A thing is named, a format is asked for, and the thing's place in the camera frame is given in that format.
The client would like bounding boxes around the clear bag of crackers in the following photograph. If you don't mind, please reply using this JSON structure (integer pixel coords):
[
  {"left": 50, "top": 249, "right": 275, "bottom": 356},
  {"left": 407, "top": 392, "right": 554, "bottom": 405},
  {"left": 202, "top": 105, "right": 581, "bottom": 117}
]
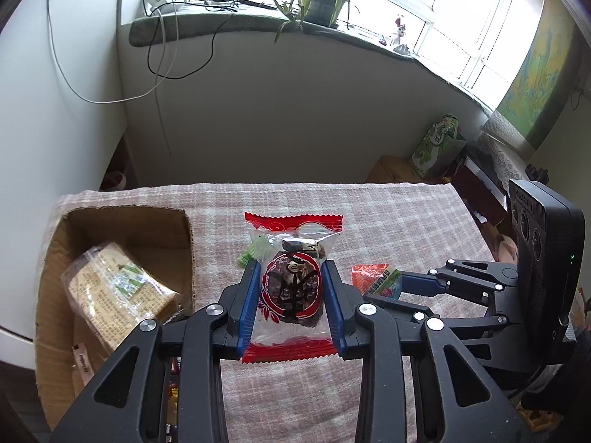
[{"left": 60, "top": 241, "right": 182, "bottom": 352}]

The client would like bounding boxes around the green candy wrapper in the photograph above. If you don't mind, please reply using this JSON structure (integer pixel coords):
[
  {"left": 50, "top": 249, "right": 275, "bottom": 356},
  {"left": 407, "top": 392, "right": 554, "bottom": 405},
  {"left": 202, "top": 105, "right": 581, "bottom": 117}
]
[{"left": 235, "top": 244, "right": 259, "bottom": 268}]

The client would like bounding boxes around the black cable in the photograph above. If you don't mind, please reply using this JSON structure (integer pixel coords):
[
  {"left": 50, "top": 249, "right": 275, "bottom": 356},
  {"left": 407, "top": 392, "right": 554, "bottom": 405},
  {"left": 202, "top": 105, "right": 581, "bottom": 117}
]
[{"left": 147, "top": 0, "right": 239, "bottom": 80}]

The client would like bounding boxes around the pink checked tablecloth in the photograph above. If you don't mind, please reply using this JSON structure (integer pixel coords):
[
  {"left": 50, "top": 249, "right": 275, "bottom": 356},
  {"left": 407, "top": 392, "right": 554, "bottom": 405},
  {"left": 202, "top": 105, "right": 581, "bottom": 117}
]
[{"left": 51, "top": 181, "right": 498, "bottom": 443}]

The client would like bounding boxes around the grey stone windowsill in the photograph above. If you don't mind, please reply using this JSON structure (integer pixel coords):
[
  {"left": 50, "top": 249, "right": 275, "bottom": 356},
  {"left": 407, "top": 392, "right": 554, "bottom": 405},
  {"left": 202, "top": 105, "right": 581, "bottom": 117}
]
[{"left": 128, "top": 7, "right": 493, "bottom": 117}]

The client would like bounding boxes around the yellow-green wall poster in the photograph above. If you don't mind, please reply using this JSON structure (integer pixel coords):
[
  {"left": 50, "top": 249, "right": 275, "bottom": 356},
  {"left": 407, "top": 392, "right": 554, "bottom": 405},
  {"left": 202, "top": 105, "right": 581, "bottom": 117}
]
[{"left": 495, "top": 0, "right": 575, "bottom": 149}]

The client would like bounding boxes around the red green snack packet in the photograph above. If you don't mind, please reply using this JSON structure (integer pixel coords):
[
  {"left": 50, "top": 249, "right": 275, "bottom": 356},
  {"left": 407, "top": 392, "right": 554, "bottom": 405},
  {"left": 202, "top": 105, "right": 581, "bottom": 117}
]
[{"left": 351, "top": 263, "right": 404, "bottom": 297}]

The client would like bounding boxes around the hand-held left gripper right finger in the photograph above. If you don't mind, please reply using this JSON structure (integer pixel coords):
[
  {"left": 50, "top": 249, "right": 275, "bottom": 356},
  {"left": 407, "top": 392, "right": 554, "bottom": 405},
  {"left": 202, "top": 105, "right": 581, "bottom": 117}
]
[{"left": 321, "top": 261, "right": 529, "bottom": 443}]

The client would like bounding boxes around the small white figurine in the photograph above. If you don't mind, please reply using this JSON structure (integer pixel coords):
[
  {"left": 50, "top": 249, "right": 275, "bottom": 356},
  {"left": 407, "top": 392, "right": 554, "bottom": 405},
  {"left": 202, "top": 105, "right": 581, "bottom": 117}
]
[{"left": 379, "top": 15, "right": 413, "bottom": 56}]

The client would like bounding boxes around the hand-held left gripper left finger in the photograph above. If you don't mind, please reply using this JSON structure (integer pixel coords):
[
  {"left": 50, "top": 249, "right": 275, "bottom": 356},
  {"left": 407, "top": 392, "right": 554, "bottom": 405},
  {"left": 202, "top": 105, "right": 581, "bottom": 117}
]
[{"left": 48, "top": 261, "right": 262, "bottom": 443}]

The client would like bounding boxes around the potted spider plant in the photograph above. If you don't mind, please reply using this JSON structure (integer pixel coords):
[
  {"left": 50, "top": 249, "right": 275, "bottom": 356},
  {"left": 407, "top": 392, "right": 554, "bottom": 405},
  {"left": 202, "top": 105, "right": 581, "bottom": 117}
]
[{"left": 274, "top": 0, "right": 366, "bottom": 46}]

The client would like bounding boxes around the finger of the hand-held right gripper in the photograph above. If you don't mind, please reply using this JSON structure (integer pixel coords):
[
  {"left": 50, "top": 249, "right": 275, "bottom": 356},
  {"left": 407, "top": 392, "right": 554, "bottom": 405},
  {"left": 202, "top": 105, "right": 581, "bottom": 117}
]
[
  {"left": 362, "top": 292, "right": 513, "bottom": 348},
  {"left": 399, "top": 261, "right": 518, "bottom": 308}
]

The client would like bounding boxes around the pink slipper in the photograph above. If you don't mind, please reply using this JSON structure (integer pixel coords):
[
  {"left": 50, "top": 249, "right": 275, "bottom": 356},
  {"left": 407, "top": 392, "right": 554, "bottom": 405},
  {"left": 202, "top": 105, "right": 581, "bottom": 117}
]
[{"left": 491, "top": 235, "right": 520, "bottom": 265}]

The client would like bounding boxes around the dark red box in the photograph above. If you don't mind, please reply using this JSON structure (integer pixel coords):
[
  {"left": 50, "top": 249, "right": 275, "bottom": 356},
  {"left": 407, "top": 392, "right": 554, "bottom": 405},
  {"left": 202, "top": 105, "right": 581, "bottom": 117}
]
[{"left": 450, "top": 154, "right": 511, "bottom": 225}]

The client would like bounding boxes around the green patterned bag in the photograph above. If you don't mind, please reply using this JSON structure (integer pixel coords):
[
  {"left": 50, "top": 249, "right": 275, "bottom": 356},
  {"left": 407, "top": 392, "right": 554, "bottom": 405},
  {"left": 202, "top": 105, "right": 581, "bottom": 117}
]
[{"left": 410, "top": 114, "right": 468, "bottom": 181}]

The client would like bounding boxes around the white lace cloth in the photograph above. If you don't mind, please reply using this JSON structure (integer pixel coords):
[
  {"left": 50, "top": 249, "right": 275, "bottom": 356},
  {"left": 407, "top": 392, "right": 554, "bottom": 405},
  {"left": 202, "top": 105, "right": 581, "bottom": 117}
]
[{"left": 480, "top": 111, "right": 530, "bottom": 182}]

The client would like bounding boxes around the white cable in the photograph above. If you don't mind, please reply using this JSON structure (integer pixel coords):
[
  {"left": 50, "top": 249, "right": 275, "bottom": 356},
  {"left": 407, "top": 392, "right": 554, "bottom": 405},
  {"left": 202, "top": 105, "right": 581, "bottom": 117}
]
[{"left": 46, "top": 0, "right": 178, "bottom": 148}]

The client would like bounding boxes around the small red-edged dark snack packet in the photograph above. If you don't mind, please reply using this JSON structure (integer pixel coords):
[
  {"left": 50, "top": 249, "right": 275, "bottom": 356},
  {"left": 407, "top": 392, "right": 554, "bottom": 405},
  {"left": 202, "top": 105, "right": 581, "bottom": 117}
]
[{"left": 242, "top": 211, "right": 346, "bottom": 364}]

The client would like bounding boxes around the brown cardboard box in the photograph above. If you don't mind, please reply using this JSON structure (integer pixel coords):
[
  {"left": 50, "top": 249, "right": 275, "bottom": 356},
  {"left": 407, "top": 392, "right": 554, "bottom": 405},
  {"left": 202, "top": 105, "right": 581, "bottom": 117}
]
[{"left": 34, "top": 205, "right": 197, "bottom": 431}]

